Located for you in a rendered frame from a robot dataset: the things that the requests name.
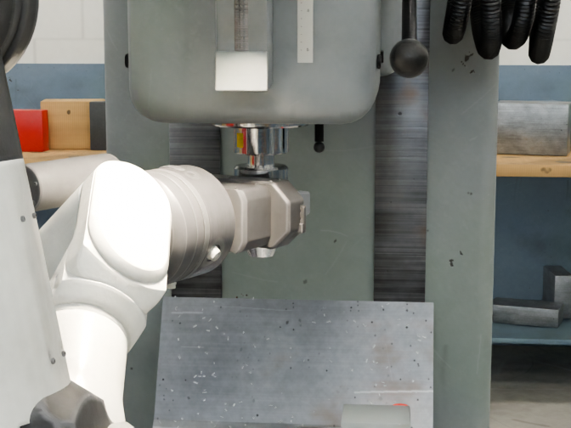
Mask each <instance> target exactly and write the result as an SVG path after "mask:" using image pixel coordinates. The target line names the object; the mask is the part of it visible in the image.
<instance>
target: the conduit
mask: <svg viewBox="0 0 571 428"><path fill-rule="evenodd" d="M560 4H561V0H448V1H447V5H446V7H447V8H446V11H445V17H444V27H443V33H442V34H443V37H444V40H445V41H446V42H447V43H449V44H457V43H458V42H460V41H461V40H462V38H463V37H464V34H465V31H466V26H467V22H468V20H469V16H470V19H471V27H472V36H473V40H474V43H475V47H476V49H477V52H478V54H479V55H480V56H481V57H482V58H484V59H493V58H495V57H496V56H498V54H499V52H500V49H501V44H502V45H503V46H505V47H506V48H507V49H512V50H516V49H519V48H520V47H522V45H524V43H526V41H527V40H528V37H529V58H530V60H531V62H533V63H535V64H537V65H539V64H544V63H545V62H546V61H547V60H548V59H549V57H550V54H551V48H552V44H553V40H554V36H555V32H556V28H557V20H558V15H559V11H560Z"/></svg>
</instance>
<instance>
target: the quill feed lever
mask: <svg viewBox="0 0 571 428"><path fill-rule="evenodd" d="M428 60H429V57H428V52H427V49H426V47H425V46H424V45H423V44H422V43H421V42H419V41H417V0H402V39H401V41H399V42H397V43H396V44H395V45H394V46H393V48H392V50H391V53H390V56H389V61H390V65H391V67H392V69H393V70H394V72H395V73H397V74H398V75H399V76H402V77H405V78H413V77H416V76H419V75H420V74H421V73H422V72H423V71H424V70H425V69H426V68H427V64H428Z"/></svg>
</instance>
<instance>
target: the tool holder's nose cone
mask: <svg viewBox="0 0 571 428"><path fill-rule="evenodd" d="M276 250H277V248H275V249H266V248H254V249H251V250H248V251H246V252H247V253H248V255H249V256H252V257H270V256H273V255H274V253H275V252H276Z"/></svg>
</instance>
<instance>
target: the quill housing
mask: <svg viewBox="0 0 571 428"><path fill-rule="evenodd" d="M127 26H128V53H127V54H126V55H125V66H126V67H127V68H128V69H129V91H130V96H131V100H132V102H133V104H134V106H135V108H136V110H137V111H138V112H139V113H140V114H141V115H143V116H145V117H147V118H149V119H150V120H152V121H158V122H163V123H244V124H347V123H353V122H355V121H357V120H359V119H361V118H362V117H363V116H364V115H365V114H366V113H367V112H368V111H369V110H370V108H371V106H372V105H373V104H374V102H375V100H376V95H377V93H378V90H379V85H380V69H381V63H383V61H384V51H383V50H381V0H273V84H272V87H271V88H269V90H268V91H217V90H216V89H215V52H216V6H215V0H127Z"/></svg>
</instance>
